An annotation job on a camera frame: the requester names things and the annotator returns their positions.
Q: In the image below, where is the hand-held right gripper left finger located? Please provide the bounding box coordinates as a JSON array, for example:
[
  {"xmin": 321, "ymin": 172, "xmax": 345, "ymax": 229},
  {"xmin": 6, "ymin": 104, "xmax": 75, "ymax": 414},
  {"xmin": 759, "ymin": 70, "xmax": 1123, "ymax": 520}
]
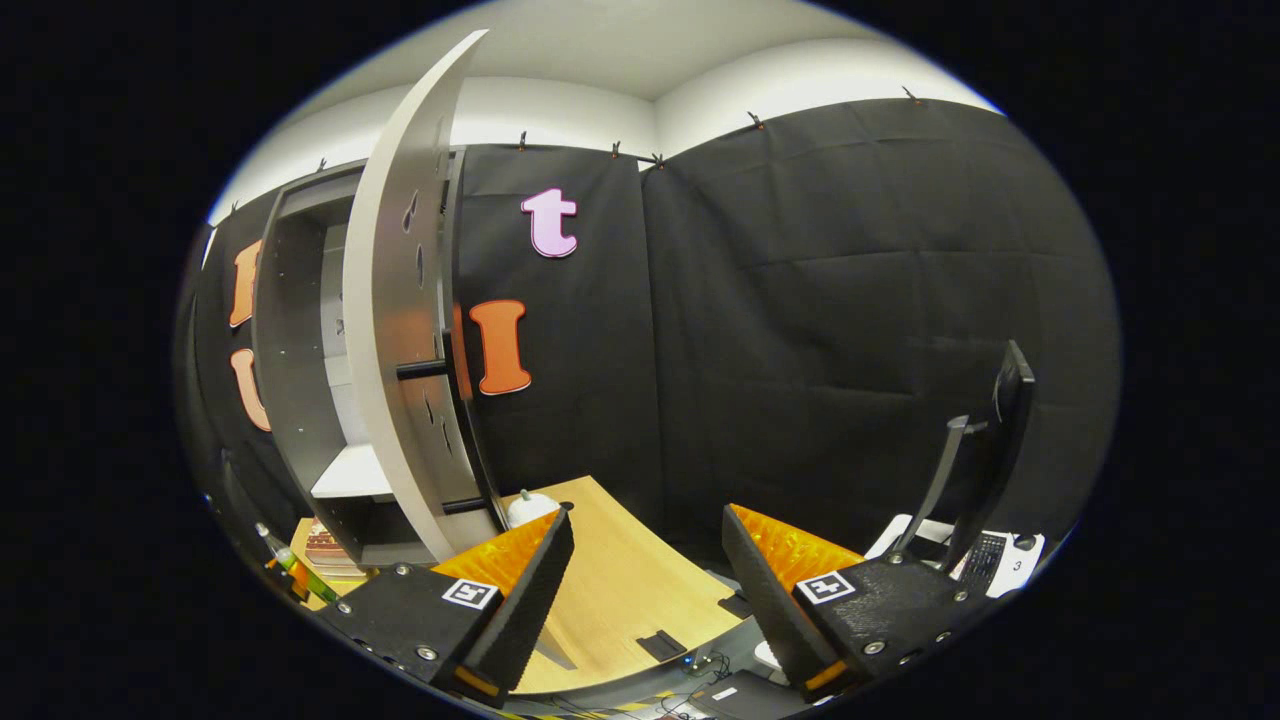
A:
[{"xmin": 318, "ymin": 505, "xmax": 578, "ymax": 709}]

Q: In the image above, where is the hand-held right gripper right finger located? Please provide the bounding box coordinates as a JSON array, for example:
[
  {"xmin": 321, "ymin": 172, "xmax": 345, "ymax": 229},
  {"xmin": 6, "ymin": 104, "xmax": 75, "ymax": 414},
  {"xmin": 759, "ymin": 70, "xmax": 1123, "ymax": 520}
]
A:
[{"xmin": 720, "ymin": 503, "xmax": 1023, "ymax": 703}]

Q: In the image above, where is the green label plastic bottle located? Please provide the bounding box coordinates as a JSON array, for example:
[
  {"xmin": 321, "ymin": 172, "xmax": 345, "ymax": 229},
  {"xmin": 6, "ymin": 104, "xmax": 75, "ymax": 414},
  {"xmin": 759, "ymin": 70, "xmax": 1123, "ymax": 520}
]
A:
[{"xmin": 255, "ymin": 522, "xmax": 339, "ymax": 604}]

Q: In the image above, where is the dark grey cabinet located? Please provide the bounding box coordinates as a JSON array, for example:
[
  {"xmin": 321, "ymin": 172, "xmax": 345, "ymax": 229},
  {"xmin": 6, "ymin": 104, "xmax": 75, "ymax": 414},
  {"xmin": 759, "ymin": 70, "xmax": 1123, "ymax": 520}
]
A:
[{"xmin": 250, "ymin": 150, "xmax": 511, "ymax": 569}]

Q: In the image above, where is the beige cabinet door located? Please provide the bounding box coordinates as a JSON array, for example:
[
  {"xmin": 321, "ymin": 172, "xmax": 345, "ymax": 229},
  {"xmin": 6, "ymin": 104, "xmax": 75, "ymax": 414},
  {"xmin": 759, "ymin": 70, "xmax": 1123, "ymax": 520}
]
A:
[{"xmin": 342, "ymin": 28, "xmax": 501, "ymax": 563}]

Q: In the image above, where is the black electronics box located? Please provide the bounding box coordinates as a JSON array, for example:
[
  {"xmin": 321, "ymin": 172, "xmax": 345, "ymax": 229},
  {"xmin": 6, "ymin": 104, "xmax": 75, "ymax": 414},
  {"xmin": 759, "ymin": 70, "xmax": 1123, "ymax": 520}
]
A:
[{"xmin": 690, "ymin": 670, "xmax": 796, "ymax": 720}]

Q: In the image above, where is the white round jar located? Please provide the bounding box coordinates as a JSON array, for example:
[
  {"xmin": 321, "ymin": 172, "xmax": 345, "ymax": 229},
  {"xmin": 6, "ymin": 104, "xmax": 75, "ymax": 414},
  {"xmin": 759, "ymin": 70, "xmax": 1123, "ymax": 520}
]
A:
[{"xmin": 507, "ymin": 489, "xmax": 561, "ymax": 529}]

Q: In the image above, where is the white paged book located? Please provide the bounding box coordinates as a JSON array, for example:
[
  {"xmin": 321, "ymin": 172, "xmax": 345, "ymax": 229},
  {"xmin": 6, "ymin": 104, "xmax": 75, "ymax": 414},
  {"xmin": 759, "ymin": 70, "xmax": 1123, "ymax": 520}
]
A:
[{"xmin": 305, "ymin": 548, "xmax": 373, "ymax": 579}]

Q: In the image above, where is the yellow black hazard tape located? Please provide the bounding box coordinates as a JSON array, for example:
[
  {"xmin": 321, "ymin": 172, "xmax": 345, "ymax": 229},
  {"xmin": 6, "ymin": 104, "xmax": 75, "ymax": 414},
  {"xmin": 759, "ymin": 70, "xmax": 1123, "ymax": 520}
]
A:
[{"xmin": 495, "ymin": 688, "xmax": 691, "ymax": 720}]

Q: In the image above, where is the black keyboard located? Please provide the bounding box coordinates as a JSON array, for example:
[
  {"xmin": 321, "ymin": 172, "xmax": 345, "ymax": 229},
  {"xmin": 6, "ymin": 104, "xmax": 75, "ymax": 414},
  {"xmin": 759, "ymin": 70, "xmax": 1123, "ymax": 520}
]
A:
[{"xmin": 955, "ymin": 533, "xmax": 1007, "ymax": 593}]

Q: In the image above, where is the black computer monitor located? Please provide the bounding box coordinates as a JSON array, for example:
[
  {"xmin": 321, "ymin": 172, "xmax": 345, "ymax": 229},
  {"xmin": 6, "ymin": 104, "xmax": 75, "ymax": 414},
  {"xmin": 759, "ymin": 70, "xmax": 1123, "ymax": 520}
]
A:
[{"xmin": 890, "ymin": 340, "xmax": 1037, "ymax": 573}]

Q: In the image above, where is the black backdrop cloth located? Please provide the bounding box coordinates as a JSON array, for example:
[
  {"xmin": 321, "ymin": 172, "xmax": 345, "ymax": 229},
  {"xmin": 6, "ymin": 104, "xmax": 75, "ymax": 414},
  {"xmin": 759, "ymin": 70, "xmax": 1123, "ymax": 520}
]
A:
[{"xmin": 175, "ymin": 95, "xmax": 1123, "ymax": 591}]

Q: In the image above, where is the row of cloth clips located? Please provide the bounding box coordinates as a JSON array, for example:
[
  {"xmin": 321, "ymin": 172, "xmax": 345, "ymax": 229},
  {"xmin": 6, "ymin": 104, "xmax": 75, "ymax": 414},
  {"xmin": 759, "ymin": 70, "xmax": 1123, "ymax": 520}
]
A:
[{"xmin": 230, "ymin": 85, "xmax": 921, "ymax": 216}]

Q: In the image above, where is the black cable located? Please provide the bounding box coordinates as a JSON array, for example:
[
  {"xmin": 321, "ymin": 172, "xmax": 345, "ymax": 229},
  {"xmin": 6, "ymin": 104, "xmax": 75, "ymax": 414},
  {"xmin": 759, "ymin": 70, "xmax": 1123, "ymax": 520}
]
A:
[{"xmin": 660, "ymin": 650, "xmax": 731, "ymax": 720}]

